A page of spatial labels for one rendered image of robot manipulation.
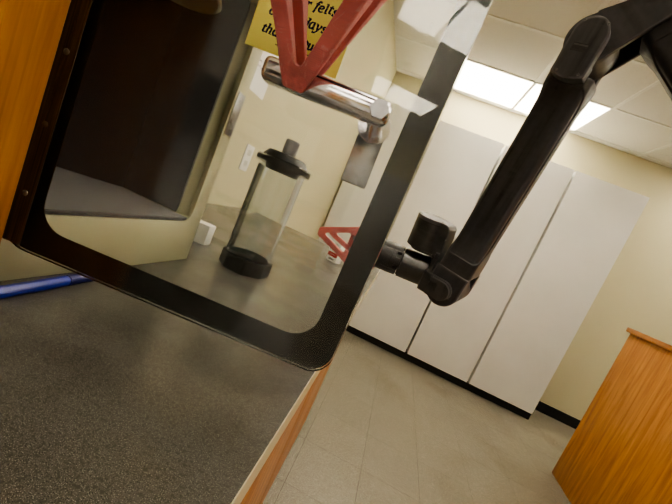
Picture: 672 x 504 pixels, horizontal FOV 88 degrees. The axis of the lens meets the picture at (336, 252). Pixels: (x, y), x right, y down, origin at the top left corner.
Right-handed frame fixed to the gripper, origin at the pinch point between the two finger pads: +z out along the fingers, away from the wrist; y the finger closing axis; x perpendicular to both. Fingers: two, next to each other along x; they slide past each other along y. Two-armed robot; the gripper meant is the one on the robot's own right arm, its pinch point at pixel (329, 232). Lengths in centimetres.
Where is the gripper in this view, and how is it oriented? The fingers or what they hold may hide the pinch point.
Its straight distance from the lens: 67.1
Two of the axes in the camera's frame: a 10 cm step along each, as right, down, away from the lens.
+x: -3.6, 9.2, 1.3
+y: -2.0, 0.6, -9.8
